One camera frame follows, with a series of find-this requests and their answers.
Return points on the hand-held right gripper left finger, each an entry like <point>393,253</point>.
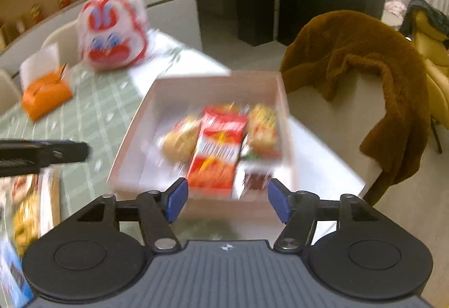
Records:
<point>177,197</point>

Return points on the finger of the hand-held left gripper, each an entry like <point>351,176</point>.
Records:
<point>52,152</point>

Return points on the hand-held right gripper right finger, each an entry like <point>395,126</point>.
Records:
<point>279,199</point>

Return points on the white cardboard box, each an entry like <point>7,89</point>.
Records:
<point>140,139</point>

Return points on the dark brown snack packet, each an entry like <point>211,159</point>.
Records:
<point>258,180</point>

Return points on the round red white snack packet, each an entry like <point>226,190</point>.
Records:
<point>22,185</point>

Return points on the orange tissue box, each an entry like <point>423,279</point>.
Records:
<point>47,96</point>

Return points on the golden brown snack packet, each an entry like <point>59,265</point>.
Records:
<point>179,139</point>

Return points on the green checked tablecloth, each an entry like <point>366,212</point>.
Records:
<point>94,111</point>

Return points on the yellow green snack packet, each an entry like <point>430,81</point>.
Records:
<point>263,129</point>

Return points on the white chair with coat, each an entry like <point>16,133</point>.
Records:
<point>333,125</point>

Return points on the blue snack packet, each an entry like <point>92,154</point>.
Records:
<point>12,276</point>

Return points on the red white printed plastic bag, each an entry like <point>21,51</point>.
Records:
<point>112,31</point>

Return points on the brown fleece coat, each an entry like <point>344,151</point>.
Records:
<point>368,59</point>

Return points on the black water dispenser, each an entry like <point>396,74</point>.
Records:
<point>258,3</point>

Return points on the yellow chair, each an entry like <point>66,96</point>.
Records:
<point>435,59</point>

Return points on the dark garment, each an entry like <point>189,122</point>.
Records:
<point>424,11</point>

